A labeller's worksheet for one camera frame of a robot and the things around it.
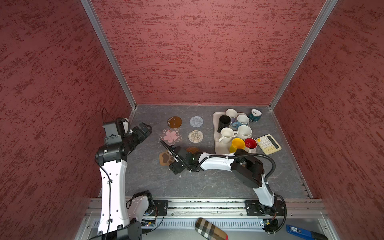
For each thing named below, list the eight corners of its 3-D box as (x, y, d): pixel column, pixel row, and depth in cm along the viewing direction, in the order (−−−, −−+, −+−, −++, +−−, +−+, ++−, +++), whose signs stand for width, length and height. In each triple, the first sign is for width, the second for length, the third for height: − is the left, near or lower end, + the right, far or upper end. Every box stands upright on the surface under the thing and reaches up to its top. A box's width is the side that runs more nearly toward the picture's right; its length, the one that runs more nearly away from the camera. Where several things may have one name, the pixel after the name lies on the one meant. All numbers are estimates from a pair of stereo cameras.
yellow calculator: (266, 155, 96) (267, 153, 94) (255, 139, 104) (256, 137, 101) (280, 150, 98) (282, 149, 96) (268, 135, 106) (270, 133, 104)
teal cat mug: (248, 120, 114) (250, 116, 110) (249, 111, 120) (251, 107, 116) (259, 123, 112) (261, 119, 108) (259, 114, 118) (261, 110, 114)
